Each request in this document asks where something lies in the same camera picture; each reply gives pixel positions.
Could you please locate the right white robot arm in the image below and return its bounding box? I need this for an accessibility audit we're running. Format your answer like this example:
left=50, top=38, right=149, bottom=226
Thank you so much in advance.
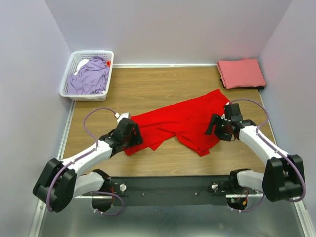
left=206, top=114, right=306, bottom=202

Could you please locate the red t shirt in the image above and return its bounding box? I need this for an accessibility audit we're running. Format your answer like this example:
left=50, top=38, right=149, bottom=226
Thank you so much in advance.
left=125, top=89, right=229, bottom=157

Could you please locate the folded pink t shirt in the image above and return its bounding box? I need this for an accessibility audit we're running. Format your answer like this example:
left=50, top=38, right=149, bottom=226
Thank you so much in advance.
left=217, top=58, right=266, bottom=89

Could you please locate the aluminium frame rail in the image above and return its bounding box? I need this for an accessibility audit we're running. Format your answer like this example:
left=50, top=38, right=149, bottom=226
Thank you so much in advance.
left=29, top=102, right=76, bottom=237

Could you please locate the white garment in basket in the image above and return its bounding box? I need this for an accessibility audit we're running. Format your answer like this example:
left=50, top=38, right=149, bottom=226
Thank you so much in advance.
left=74, top=59, right=89, bottom=75

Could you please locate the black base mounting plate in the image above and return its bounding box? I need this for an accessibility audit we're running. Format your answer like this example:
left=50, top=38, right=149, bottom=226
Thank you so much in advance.
left=91, top=175, right=255, bottom=213

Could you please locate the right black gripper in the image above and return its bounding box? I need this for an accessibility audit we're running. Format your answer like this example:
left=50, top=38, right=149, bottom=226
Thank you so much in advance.
left=204, top=113, right=233, bottom=142

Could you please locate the white plastic laundry basket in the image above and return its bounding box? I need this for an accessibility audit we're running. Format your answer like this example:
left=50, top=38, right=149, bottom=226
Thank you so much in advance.
left=60, top=50, right=114, bottom=101

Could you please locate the purple t shirt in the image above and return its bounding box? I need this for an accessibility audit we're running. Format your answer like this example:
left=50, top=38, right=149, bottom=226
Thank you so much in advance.
left=67, top=55, right=110, bottom=95

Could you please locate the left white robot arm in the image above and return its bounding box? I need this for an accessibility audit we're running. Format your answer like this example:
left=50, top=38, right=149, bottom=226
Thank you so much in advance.
left=33, top=118, right=143, bottom=213

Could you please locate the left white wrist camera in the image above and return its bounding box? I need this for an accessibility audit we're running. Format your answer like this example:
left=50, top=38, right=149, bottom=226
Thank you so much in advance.
left=114, top=112, right=131, bottom=123

